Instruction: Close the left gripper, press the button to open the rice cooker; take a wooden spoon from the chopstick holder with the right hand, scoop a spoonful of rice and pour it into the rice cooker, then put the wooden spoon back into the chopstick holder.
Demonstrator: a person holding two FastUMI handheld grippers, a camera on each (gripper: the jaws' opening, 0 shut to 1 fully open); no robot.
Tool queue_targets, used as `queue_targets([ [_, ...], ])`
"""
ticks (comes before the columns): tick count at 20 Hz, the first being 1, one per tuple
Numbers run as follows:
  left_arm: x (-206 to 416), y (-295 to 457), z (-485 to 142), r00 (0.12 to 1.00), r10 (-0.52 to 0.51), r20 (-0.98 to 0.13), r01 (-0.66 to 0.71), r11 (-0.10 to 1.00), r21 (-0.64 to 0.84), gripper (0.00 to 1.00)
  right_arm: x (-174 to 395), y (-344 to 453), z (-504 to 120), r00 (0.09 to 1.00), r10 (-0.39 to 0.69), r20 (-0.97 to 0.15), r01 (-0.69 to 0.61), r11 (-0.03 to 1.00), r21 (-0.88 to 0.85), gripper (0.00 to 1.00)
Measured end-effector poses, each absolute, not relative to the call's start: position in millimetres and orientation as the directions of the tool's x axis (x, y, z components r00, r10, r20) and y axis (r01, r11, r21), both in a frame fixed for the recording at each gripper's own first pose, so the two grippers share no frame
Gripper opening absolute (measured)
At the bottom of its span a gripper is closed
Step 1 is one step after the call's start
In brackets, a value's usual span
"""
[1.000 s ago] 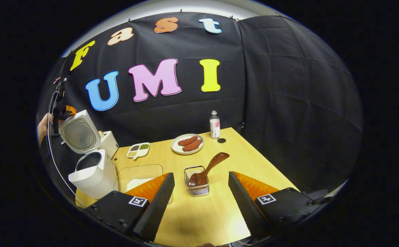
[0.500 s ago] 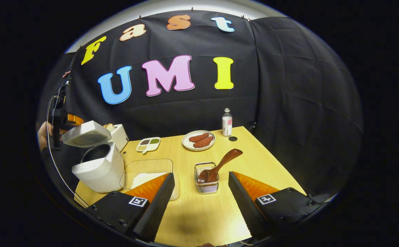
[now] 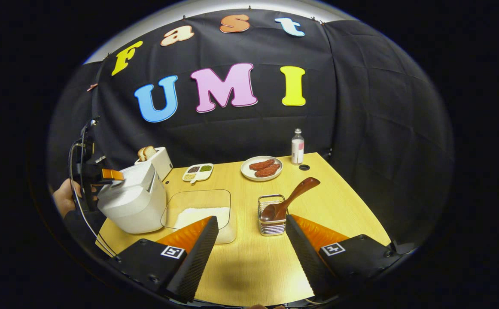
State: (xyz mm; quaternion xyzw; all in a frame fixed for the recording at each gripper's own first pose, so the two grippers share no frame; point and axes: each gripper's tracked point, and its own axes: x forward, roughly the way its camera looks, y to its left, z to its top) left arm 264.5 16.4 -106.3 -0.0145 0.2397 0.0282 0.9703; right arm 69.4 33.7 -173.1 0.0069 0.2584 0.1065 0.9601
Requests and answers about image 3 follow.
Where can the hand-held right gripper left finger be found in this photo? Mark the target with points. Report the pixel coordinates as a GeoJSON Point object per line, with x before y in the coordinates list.
{"type": "Point", "coordinates": [196, 262]}

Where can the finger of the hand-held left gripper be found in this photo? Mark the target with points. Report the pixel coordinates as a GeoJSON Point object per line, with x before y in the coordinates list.
{"type": "Point", "coordinates": [113, 175]}

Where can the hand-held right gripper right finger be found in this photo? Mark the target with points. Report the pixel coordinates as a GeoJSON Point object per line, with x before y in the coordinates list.
{"type": "Point", "coordinates": [307, 262]}

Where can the white rice cooker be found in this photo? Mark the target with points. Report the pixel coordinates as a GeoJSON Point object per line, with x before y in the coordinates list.
{"type": "Point", "coordinates": [133, 206]}

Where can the clear plastic rice container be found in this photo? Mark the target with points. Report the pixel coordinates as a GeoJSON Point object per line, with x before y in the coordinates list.
{"type": "Point", "coordinates": [198, 199]}

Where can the brown wooden spoon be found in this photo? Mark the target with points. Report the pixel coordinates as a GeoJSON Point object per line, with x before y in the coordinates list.
{"type": "Point", "coordinates": [296, 195]}

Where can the toast slice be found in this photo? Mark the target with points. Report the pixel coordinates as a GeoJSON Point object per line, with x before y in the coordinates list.
{"type": "Point", "coordinates": [141, 154]}
{"type": "Point", "coordinates": [150, 151]}

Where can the white toaster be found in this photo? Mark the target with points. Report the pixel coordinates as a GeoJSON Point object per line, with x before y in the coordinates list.
{"type": "Point", "coordinates": [161, 165]}

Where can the white divided seasoning dish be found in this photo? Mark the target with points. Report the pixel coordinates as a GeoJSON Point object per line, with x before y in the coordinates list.
{"type": "Point", "coordinates": [198, 176]}

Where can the red sausage piece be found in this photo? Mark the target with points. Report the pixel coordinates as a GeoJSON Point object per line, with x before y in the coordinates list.
{"type": "Point", "coordinates": [267, 171]}
{"type": "Point", "coordinates": [261, 165]}

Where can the white round plate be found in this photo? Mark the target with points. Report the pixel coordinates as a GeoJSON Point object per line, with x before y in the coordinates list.
{"type": "Point", "coordinates": [247, 171]}

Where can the clear bottle with pink label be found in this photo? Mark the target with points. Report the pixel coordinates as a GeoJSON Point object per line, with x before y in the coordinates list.
{"type": "Point", "coordinates": [297, 150]}

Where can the black backdrop cloth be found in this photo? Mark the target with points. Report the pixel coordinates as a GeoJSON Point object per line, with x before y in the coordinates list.
{"type": "Point", "coordinates": [382, 128]}

